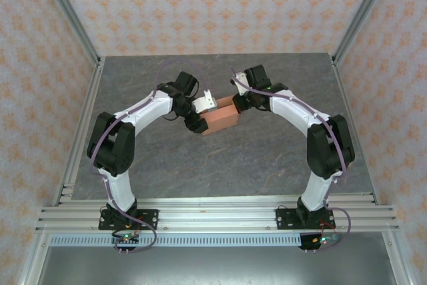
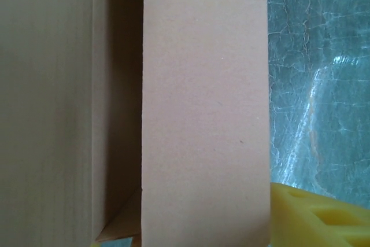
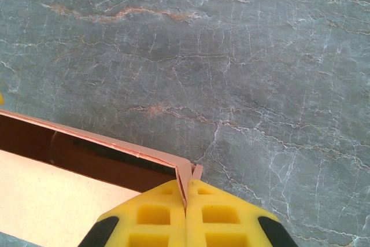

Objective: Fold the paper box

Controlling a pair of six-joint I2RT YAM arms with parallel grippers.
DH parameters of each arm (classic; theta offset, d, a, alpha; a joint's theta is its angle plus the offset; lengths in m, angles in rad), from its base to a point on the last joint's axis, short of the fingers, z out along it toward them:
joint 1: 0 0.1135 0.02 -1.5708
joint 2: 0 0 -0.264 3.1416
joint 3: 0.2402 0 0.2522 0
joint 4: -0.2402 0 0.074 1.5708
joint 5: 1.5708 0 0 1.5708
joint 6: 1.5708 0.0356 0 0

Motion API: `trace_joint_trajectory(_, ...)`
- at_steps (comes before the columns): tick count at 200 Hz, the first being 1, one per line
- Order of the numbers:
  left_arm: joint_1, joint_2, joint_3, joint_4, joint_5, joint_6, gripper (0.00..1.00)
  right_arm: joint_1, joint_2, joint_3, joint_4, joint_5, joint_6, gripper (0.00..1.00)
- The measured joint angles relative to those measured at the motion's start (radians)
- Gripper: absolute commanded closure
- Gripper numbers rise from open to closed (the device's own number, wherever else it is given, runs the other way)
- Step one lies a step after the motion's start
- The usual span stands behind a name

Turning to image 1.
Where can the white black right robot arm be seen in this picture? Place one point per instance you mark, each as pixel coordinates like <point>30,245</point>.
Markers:
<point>315,191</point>

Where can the wide aluminium cross beam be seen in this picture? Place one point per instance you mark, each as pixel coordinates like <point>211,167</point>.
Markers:
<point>217,220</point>

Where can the grey metal panel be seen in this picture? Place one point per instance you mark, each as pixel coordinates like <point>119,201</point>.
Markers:
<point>213,268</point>

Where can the aluminium table side rail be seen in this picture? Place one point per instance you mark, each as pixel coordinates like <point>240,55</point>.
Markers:
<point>81,131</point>
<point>345,98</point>

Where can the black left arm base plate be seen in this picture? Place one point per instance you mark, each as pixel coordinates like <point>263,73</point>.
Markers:
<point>150,218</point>

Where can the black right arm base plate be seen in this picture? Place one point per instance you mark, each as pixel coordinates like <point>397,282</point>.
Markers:
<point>283,220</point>

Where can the long aluminium frame post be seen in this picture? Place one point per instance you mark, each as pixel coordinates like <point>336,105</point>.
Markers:
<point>365,8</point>
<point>68,8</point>

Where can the short aluminium frame post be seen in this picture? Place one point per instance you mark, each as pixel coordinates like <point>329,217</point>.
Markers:
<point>33,261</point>
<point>398,261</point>

